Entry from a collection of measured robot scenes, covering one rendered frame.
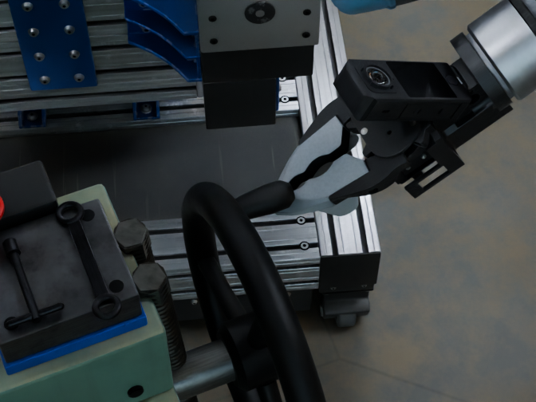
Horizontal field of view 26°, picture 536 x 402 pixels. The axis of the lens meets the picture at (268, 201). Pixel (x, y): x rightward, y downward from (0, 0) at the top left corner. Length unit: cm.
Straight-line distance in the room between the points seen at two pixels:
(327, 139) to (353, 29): 134
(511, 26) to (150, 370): 38
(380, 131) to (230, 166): 89
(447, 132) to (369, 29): 133
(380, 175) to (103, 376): 28
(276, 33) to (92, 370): 60
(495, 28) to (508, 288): 108
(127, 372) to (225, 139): 105
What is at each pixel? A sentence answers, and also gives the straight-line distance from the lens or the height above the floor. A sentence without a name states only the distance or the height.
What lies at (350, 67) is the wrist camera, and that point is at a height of 100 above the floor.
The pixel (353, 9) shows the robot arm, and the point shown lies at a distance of 96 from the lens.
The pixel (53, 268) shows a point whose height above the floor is 100.
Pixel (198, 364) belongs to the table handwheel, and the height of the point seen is 83.
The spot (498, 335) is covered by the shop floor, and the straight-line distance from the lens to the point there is 193.
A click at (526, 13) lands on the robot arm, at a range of 94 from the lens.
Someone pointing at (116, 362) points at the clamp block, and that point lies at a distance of 82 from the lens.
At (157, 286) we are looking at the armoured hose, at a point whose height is 97.
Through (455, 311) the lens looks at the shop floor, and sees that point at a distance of 194.
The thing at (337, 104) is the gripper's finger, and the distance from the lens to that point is 98.
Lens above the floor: 167
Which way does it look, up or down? 55 degrees down
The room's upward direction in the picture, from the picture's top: straight up
